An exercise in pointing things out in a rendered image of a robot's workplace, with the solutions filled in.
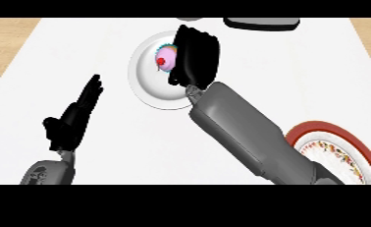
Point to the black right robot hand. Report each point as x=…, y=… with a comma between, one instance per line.
x=196, y=57

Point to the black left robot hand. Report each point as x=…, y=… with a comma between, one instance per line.
x=72, y=123

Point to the small grey object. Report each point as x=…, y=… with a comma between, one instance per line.
x=189, y=19

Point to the red rimmed patterned plate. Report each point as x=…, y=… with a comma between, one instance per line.
x=337, y=149

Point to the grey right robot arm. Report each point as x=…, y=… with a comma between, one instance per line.
x=250, y=136

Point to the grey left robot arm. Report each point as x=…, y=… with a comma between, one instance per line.
x=50, y=169

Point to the white plate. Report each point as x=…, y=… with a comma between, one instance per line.
x=149, y=80

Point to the pink frosted cupcake with cherry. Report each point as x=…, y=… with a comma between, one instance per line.
x=165, y=59

